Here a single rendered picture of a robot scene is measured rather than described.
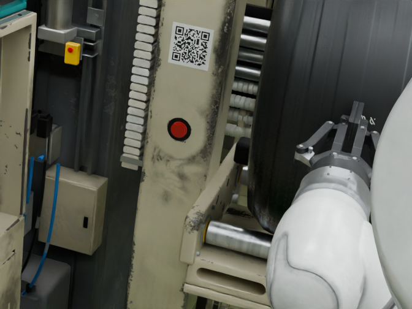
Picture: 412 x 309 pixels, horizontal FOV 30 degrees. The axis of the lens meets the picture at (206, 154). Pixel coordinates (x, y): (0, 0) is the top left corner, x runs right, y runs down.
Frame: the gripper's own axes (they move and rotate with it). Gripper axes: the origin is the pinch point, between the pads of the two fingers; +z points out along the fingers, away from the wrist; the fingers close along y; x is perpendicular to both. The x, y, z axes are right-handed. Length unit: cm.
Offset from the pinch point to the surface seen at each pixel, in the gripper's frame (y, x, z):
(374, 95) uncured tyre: -1.9, -2.3, 5.1
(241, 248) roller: 14.5, 35.0, 9.8
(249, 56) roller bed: 27, 21, 61
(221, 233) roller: 18.6, 33.3, 10.3
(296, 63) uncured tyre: 10.3, -4.3, 5.8
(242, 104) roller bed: 27, 32, 58
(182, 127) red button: 30.3, 18.8, 19.3
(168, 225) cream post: 30, 40, 17
